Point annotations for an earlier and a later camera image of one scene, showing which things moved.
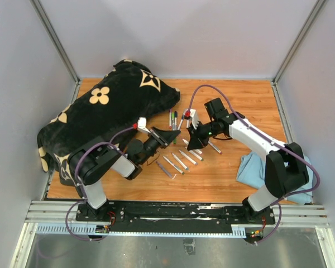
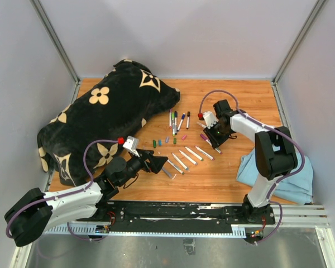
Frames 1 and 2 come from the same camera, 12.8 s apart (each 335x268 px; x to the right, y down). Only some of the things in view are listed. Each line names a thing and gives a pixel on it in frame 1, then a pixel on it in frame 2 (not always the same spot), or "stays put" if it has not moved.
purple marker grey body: [163, 169] stays put
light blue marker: [180, 162] stays put
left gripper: [164, 136] to [156, 163]
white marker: [188, 157] stays put
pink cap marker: [195, 150] to [205, 153]
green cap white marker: [196, 155] stays put
